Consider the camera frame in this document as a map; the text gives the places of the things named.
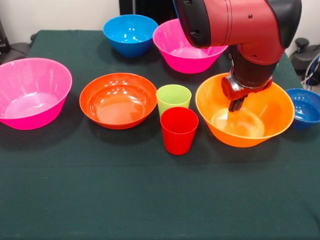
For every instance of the green cup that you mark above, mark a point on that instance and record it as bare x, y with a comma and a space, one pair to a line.
173, 97

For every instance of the dark green tablecloth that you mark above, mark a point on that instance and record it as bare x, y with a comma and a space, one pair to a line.
150, 187

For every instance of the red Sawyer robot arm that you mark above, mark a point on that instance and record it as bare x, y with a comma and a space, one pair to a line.
245, 30

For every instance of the small dark blue bowl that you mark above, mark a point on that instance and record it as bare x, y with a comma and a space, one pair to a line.
307, 112

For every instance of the light blue bowl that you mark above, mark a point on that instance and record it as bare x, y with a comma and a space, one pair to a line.
130, 32

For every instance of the large orange bowl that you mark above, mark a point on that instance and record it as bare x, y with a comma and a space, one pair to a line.
237, 137

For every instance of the red cup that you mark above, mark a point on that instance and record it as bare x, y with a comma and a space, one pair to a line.
178, 137

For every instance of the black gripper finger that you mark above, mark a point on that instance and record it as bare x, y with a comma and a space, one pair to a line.
241, 103
232, 106

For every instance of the orange-red bowl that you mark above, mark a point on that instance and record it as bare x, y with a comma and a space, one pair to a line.
117, 110

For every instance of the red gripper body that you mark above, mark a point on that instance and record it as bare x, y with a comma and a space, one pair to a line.
228, 90

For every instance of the large pink bowl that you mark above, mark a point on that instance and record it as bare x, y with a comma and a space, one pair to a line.
185, 60
32, 105

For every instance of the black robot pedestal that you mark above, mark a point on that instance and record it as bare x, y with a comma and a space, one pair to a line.
147, 8

